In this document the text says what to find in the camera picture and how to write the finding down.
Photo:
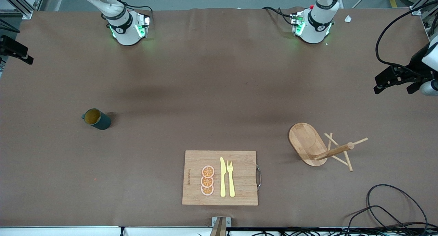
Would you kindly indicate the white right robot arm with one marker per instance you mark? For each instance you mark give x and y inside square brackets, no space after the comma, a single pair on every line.
[125,30]

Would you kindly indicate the dark green cup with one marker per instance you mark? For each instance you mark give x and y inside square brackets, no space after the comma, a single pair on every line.
[101,121]

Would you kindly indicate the brown table cover sheet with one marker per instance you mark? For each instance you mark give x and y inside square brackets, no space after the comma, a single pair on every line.
[137,160]

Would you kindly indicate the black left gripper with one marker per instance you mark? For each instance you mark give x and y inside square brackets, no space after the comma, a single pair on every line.
[418,64]

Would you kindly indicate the white paper scrap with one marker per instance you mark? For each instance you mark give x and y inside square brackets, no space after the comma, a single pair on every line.
[348,19]

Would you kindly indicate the wooden cutting board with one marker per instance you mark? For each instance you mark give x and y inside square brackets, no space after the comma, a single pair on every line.
[243,181]

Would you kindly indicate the wooden cup rack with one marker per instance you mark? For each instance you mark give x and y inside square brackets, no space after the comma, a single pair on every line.
[306,143]

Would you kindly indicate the orange slice toy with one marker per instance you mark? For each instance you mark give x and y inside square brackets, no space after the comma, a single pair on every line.
[207,182]
[207,191]
[208,171]

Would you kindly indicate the yellow plastic fork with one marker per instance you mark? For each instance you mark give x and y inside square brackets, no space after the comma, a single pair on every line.
[231,181]

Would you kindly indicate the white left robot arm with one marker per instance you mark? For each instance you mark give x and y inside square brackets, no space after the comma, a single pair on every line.
[318,23]

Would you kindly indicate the aluminium frame profile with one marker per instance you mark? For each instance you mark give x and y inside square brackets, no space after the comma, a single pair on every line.
[424,4]
[20,4]

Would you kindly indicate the yellow plastic knife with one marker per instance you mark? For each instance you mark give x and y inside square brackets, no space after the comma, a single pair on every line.
[222,177]

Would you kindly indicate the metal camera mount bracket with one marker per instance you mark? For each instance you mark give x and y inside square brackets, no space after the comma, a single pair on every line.
[220,225]

